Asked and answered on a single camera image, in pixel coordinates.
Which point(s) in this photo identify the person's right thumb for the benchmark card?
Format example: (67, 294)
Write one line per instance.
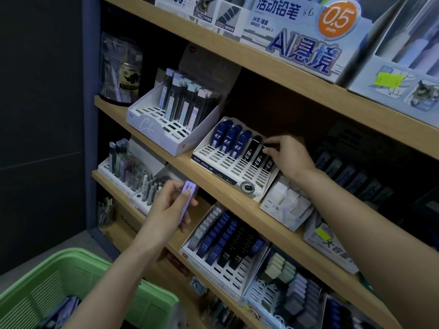
(271, 153)

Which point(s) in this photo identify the white box with yellow label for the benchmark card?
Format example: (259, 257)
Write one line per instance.
(329, 246)

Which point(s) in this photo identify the pale blue pen display box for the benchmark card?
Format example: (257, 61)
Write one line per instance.
(404, 71)

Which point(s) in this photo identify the wooden shelf unit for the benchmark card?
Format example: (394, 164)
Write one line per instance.
(308, 89)

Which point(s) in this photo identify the white grey pencil box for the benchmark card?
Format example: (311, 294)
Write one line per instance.
(205, 11)

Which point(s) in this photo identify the rows of blue black cases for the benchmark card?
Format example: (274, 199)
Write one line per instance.
(223, 236)

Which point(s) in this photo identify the brown display back card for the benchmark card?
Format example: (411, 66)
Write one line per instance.
(219, 70)

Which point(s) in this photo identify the person's left forearm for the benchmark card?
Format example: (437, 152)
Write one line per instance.
(120, 284)

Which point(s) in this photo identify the black pencil lead tube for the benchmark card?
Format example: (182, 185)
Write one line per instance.
(264, 164)
(253, 150)

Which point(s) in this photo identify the person's left hand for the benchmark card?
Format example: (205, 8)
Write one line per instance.
(164, 212)

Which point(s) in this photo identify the row of dark lead cases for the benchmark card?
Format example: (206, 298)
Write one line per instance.
(356, 181)

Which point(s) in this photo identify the person's right hand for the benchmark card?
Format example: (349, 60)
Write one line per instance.
(293, 157)

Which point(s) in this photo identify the clear cup of pens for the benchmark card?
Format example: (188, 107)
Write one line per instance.
(105, 212)

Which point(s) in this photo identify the row of pastel lead cases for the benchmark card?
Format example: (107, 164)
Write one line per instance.
(185, 95)

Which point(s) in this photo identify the white eraser display tray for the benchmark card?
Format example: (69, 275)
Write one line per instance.
(260, 298)

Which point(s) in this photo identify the white tray of grey pens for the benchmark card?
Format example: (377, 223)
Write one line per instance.
(149, 193)

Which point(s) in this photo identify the blue grey shelf post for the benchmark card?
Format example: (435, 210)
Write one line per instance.
(90, 116)

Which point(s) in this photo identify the person's right forearm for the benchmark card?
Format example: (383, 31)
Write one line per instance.
(360, 236)

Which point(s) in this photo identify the white blue pencil display box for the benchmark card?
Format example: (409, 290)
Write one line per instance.
(298, 37)

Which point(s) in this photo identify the dark clear plastic jar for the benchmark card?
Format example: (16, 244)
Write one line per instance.
(118, 70)

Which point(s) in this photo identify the green plastic shopping basket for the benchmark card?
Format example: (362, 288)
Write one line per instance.
(41, 280)

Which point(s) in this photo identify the packets in basket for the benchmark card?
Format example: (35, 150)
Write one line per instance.
(63, 311)

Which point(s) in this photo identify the group of pastel erasers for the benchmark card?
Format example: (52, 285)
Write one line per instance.
(295, 287)

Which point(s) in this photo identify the white tray with grey cases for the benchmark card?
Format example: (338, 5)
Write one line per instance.
(118, 167)

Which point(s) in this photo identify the white red-edged display tray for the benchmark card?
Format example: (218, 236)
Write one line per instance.
(223, 277)

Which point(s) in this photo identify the white slotted tube display tray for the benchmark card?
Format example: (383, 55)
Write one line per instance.
(226, 171)

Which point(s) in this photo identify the small white display box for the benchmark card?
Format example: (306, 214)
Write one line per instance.
(286, 205)

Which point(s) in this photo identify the dark blue stationery packs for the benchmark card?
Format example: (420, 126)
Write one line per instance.
(338, 315)

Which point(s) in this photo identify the purple pencil lead case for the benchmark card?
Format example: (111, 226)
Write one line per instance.
(189, 186)

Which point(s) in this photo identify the bundle of dark pens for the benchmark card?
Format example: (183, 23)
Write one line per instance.
(219, 315)

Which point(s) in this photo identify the person's left thumb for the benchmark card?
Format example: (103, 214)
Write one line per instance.
(187, 200)

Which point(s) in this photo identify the blue pencil lead tube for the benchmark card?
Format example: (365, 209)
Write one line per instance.
(229, 139)
(240, 145)
(218, 133)

